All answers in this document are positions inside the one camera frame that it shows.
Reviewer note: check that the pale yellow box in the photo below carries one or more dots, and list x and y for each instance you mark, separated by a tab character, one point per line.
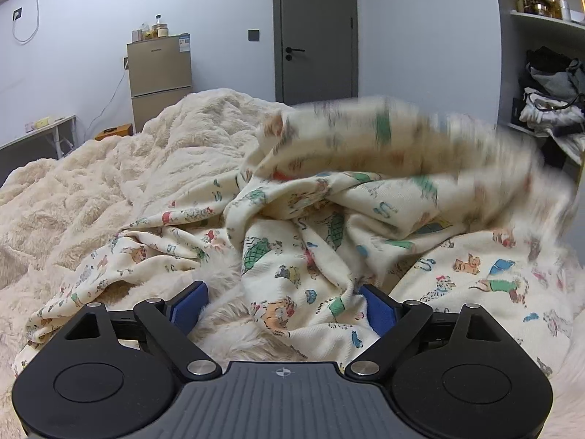
42	123

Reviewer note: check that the white clothing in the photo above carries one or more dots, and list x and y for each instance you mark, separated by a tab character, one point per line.
548	112

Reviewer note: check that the row of cosmetic bottles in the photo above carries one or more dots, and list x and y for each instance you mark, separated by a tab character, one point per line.
544	4

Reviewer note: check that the beige two-door fridge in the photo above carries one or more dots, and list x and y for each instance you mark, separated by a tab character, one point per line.
160	73

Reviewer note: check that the beige jar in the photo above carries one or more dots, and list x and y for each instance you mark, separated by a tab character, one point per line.
162	31

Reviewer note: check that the white shelf unit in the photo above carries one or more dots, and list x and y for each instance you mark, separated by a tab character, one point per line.
539	27

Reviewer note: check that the orange box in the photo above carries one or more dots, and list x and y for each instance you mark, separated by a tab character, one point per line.
114	131

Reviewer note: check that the wall socket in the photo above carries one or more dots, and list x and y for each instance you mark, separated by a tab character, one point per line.
17	13

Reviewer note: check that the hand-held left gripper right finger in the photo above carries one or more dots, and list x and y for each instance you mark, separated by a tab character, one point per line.
381	313

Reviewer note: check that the dark wall switch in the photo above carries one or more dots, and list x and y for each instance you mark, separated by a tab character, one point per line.
253	35

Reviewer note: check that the cream fluffy blanket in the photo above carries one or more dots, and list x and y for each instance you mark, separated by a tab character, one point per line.
91	183

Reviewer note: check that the grey folding table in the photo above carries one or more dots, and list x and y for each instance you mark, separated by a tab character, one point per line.
41	135

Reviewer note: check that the grey clothing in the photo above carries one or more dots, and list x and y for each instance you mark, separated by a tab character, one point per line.
560	83

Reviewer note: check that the cream animal print pajamas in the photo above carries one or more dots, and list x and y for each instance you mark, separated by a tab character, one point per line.
297	247

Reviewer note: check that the black clothing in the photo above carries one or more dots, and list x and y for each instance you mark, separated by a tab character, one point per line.
546	61

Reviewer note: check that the grey door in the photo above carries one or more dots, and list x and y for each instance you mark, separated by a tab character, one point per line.
315	18

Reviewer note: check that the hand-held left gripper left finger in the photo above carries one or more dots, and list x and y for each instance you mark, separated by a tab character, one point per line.
185	308

